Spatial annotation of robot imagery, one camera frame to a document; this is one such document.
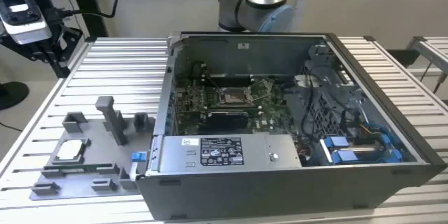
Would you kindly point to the silver CPU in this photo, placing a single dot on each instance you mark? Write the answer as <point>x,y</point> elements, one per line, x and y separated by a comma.
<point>70,150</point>

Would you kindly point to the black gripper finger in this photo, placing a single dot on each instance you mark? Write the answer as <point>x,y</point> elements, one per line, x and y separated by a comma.
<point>35,51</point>
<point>71,40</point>

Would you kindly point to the black perforated disk bay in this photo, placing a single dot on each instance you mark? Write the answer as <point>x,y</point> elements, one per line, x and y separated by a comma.
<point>322,119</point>

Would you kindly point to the black PC case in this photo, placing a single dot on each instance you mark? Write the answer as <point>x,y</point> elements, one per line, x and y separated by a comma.
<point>245,197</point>

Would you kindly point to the green RAM stick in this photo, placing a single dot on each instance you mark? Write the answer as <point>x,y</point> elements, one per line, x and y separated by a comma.
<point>91,166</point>

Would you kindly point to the black RAM slot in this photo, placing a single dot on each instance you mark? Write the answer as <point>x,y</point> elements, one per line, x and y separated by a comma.
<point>233,107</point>
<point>242,78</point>

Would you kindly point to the metal slat side table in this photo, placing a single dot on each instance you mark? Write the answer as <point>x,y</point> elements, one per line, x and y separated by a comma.
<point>431,44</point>

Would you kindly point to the black frame post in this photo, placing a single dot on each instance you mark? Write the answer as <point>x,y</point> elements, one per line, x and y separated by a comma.
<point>90,3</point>

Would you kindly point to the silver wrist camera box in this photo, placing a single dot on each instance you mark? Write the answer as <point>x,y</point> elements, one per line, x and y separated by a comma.
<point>21,27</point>

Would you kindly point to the CPU socket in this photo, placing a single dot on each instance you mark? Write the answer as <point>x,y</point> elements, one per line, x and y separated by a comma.
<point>233,98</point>

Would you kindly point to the black round stand base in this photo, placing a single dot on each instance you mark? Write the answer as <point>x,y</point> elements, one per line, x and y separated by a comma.
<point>13,95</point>

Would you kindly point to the black heat sink shroud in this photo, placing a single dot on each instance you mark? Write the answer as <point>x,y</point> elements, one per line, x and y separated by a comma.
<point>227,121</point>

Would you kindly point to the silver power supply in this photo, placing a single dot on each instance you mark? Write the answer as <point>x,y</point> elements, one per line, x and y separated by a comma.
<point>175,161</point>

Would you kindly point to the grey parts rack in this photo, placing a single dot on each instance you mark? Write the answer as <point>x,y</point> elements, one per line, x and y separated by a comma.
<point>98,161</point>

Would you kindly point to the green motherboard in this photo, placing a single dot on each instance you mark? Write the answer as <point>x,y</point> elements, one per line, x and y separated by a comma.
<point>273,111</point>

